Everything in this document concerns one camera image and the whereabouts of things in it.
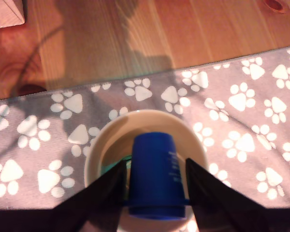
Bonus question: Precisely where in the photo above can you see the white mug with red flowers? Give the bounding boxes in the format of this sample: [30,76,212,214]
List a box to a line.
[84,109,208,232]

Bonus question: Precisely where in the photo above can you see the grey paw-print cloth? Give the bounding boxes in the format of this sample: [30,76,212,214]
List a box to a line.
[0,45,290,232]

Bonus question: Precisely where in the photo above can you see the blue coffee capsule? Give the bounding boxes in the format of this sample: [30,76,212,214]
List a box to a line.
[122,132,191,221]

